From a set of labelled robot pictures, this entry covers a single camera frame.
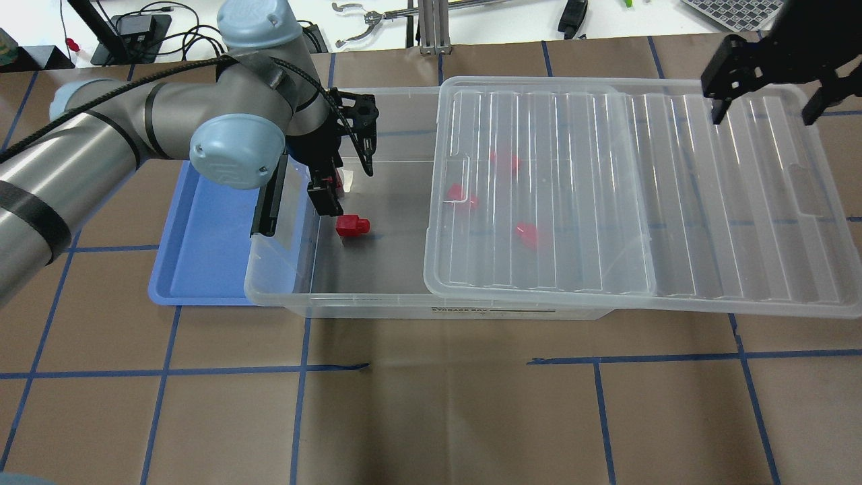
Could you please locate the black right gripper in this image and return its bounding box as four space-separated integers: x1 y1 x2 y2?
700 1 861 126

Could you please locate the aluminium frame post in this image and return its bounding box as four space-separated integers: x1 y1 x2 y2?
418 0 452 56

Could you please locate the red block upper middle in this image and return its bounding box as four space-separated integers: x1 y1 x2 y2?
489 151 521 174

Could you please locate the red block front left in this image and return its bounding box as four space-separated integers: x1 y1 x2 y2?
515 222 549 251

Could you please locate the red block centre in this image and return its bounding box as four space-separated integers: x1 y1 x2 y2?
443 183 478 211

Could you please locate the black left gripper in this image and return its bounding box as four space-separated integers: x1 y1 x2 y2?
286 89 379 217

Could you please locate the clear plastic storage box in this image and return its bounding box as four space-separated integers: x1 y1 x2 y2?
244 87 607 321

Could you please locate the black box latch handle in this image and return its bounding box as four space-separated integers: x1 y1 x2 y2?
250 156 288 237

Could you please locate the red block near latch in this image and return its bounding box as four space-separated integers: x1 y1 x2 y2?
335 214 370 238

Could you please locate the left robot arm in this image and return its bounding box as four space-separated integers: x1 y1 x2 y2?
1 1 379 304

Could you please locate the blue plastic tray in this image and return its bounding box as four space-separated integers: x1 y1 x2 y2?
148 160 320 306

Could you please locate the clear plastic box lid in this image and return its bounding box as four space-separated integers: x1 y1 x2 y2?
423 76 860 319

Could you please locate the red block box corner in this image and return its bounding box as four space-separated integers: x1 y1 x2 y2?
324 172 343 191

